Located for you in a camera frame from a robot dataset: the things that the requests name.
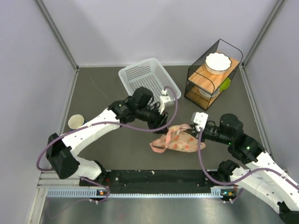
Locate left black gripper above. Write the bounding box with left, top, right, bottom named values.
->
left=136, top=103, right=169, bottom=134

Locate floral mesh laundry bag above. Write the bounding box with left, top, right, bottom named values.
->
left=150, top=124, right=198, bottom=153

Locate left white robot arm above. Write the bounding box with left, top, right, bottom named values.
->
left=46, top=87, right=171, bottom=185

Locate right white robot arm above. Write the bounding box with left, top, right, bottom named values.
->
left=190, top=112, right=299, bottom=224

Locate white bowl lower shelf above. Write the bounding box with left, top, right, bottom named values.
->
left=199, top=88, right=220, bottom=98

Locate white plastic perforated basket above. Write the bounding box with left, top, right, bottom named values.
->
left=118, top=58, right=181, bottom=105

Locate green plate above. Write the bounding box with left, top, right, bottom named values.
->
left=219, top=77, right=231, bottom=91

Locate white scalloped bowl top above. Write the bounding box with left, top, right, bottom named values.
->
left=205, top=52, right=232, bottom=75

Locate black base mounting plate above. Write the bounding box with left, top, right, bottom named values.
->
left=79, top=169, right=236, bottom=194

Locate beige paper cup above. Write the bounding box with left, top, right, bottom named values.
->
left=68, top=114, right=85, bottom=130

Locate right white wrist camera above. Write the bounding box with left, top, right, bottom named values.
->
left=191, top=112, right=208, bottom=132

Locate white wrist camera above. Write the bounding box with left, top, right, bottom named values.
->
left=158, top=89, right=175, bottom=115
left=191, top=112, right=208, bottom=132

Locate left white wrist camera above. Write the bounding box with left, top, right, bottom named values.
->
left=158, top=89, right=175, bottom=115

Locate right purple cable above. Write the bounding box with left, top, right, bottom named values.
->
left=197, top=130, right=299, bottom=203

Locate black wire wooden shelf rack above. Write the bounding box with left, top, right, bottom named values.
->
left=185, top=39, right=243, bottom=110

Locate perforated metal cable tray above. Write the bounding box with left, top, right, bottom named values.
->
left=47, top=188, right=237, bottom=199

